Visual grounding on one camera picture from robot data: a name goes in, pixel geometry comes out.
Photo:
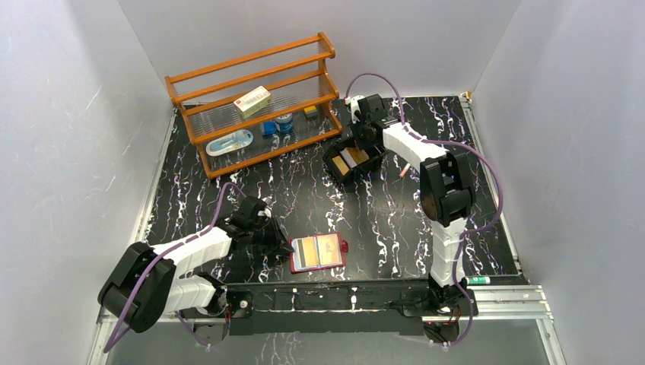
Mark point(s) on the white cardboard box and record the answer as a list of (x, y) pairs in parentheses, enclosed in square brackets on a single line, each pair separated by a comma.
[(252, 102)]

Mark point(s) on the white blue blister pack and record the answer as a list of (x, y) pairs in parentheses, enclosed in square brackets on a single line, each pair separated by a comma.
[(229, 143)]

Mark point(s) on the small yellow black block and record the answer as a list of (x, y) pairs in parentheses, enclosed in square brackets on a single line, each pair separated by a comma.
[(311, 112)]

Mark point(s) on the gold credit card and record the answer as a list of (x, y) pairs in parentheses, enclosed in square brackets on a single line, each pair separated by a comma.
[(329, 249), (307, 252)]

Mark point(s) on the gold card in tray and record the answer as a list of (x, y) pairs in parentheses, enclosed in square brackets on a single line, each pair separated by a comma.
[(340, 165)]

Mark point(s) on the white card stack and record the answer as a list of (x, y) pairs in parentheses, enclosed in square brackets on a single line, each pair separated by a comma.
[(354, 156)]

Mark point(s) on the orange wooden shelf rack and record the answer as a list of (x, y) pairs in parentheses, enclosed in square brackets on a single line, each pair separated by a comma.
[(294, 73)]

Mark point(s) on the blue white round tin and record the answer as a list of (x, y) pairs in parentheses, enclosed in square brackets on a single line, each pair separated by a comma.
[(284, 123)]

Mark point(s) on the green white marker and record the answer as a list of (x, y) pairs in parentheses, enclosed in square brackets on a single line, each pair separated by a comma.
[(478, 280)]

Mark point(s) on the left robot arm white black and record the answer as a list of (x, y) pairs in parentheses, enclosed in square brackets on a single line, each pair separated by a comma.
[(151, 281)]

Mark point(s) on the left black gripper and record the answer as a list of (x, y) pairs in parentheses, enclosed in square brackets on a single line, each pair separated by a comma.
[(274, 240)]

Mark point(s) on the black plastic card tray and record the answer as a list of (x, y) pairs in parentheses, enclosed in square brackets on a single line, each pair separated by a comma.
[(375, 153)]

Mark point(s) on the red card holder wallet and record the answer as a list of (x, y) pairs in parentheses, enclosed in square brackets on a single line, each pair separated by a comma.
[(295, 268)]

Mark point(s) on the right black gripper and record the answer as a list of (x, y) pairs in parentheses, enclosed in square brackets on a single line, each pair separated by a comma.
[(363, 146)]

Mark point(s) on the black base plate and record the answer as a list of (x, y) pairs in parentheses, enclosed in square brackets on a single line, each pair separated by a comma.
[(394, 305)]

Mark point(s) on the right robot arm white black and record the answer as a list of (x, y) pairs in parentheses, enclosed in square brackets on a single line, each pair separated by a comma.
[(446, 191)]

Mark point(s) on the white orange pen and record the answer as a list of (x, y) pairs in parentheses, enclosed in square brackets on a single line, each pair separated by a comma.
[(404, 170)]

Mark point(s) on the small blue box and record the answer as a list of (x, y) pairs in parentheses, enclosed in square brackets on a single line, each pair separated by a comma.
[(268, 128)]

